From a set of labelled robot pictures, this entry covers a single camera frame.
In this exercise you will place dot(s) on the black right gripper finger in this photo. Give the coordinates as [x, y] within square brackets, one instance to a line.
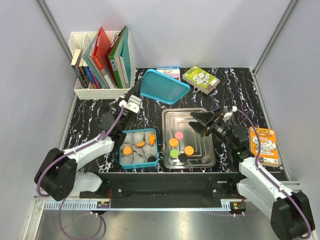
[198, 128]
[202, 117]

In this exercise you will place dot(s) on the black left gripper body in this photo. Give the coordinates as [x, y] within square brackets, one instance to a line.
[124, 113]

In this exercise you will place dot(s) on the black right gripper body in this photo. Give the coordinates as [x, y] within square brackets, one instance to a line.
[216, 127]

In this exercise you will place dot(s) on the teal box lid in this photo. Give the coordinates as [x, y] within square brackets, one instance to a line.
[163, 88]

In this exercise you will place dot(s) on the orange round cracker cookie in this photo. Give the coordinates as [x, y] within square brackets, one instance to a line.
[189, 150]
[140, 144]
[127, 150]
[173, 142]

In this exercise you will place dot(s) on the orange fish shaped cookie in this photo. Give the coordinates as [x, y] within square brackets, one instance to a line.
[152, 139]

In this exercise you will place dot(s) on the black sandwich cookie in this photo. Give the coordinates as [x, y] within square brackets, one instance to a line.
[183, 158]
[151, 159]

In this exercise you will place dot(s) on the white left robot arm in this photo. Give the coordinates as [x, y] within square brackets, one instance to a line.
[57, 174]

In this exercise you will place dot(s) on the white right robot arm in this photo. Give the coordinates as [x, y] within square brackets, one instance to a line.
[289, 212]

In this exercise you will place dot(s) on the pink round cookie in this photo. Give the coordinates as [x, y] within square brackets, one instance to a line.
[179, 135]

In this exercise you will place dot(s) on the steel baking tray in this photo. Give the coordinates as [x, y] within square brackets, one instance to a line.
[176, 120]

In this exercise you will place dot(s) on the green round cookie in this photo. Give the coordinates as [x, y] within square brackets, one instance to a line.
[174, 153]

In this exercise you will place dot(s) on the dog picture book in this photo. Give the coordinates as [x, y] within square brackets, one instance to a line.
[173, 72]

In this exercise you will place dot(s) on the teal cookie box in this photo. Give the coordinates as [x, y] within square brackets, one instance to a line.
[139, 156]

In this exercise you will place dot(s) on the dark blue paperback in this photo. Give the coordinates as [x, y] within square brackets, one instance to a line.
[89, 76]

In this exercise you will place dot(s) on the orange book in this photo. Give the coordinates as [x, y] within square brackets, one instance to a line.
[269, 155]

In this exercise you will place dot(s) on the teal grey book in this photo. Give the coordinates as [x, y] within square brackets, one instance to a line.
[96, 67]

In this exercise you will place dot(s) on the tan spine paperback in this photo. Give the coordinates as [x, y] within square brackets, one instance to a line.
[77, 56]

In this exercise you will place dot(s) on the white file organizer rack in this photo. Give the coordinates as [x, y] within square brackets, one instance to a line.
[82, 40]

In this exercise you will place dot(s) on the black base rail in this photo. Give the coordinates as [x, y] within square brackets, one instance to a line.
[159, 190]

